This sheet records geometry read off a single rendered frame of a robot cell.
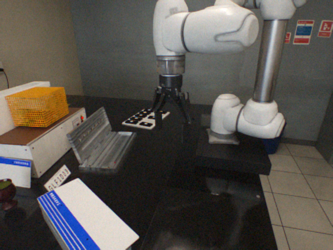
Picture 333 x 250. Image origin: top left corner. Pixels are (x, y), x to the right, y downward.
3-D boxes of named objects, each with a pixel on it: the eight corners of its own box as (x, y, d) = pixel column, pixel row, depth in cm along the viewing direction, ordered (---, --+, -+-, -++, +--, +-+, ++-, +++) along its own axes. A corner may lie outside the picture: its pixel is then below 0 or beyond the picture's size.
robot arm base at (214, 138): (231, 128, 138) (232, 121, 135) (240, 144, 118) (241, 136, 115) (204, 128, 139) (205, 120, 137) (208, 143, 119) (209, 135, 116)
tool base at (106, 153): (116, 172, 104) (115, 166, 103) (79, 169, 106) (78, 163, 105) (136, 135, 145) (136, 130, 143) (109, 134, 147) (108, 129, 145)
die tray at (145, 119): (151, 129, 154) (151, 128, 153) (121, 124, 163) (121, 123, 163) (170, 113, 188) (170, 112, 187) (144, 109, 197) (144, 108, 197)
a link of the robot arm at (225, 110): (216, 121, 134) (220, 89, 126) (243, 129, 124) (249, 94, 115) (204, 129, 123) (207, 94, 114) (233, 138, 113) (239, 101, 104)
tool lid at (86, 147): (69, 134, 98) (66, 134, 99) (83, 165, 105) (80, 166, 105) (103, 106, 138) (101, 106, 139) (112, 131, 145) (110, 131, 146)
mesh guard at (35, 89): (46, 127, 106) (38, 97, 100) (13, 125, 108) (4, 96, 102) (69, 112, 127) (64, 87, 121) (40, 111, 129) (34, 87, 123)
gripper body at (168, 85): (153, 74, 64) (154, 102, 67) (171, 77, 58) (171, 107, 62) (170, 71, 68) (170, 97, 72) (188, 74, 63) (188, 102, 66)
